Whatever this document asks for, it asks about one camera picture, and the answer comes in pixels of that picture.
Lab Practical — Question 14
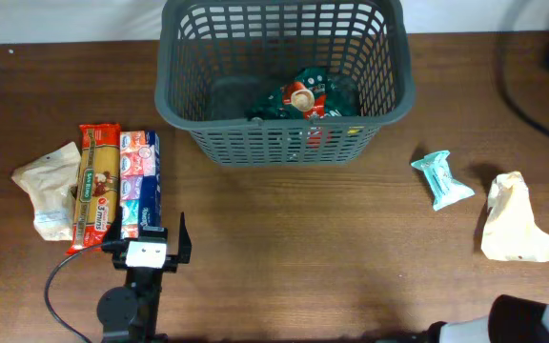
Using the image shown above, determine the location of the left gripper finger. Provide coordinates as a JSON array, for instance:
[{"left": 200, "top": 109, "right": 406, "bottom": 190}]
[
  {"left": 177, "top": 212, "right": 193, "bottom": 264},
  {"left": 101, "top": 206, "right": 123, "bottom": 252}
]

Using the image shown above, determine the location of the black cable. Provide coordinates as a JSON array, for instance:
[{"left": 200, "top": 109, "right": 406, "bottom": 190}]
[
  {"left": 43, "top": 240, "right": 128, "bottom": 343},
  {"left": 493, "top": 0, "right": 549, "bottom": 153}
]

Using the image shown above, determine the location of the right black cable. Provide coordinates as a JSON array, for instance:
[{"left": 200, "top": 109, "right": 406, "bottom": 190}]
[{"left": 493, "top": 0, "right": 549, "bottom": 153}]

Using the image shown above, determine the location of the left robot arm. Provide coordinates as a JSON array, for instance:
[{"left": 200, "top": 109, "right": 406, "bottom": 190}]
[{"left": 96, "top": 212, "right": 192, "bottom": 342}]

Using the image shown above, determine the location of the green Nescafe coffee bag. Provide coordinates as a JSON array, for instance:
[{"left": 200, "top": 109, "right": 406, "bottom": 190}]
[{"left": 245, "top": 68, "right": 359, "bottom": 121}]

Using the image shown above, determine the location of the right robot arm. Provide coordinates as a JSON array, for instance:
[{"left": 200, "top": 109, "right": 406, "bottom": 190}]
[{"left": 425, "top": 294, "right": 549, "bottom": 343}]

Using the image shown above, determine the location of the left black cable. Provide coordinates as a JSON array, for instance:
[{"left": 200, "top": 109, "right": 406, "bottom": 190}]
[{"left": 43, "top": 240, "right": 128, "bottom": 343}]

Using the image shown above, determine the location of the beige paper pouch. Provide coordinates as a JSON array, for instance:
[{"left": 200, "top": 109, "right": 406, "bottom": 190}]
[
  {"left": 11, "top": 142, "right": 81, "bottom": 241},
  {"left": 480, "top": 171, "right": 549, "bottom": 263}
]

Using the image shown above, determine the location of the grey plastic basket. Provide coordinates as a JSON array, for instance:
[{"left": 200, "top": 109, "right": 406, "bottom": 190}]
[{"left": 154, "top": 0, "right": 416, "bottom": 166}]

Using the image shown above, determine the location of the Kleenex tissue multipack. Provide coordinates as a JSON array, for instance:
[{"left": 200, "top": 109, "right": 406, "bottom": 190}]
[{"left": 120, "top": 131, "right": 161, "bottom": 239}]

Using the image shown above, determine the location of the San Remo spaghetti packet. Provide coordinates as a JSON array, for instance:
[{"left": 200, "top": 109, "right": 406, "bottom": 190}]
[{"left": 67, "top": 124, "right": 120, "bottom": 255}]

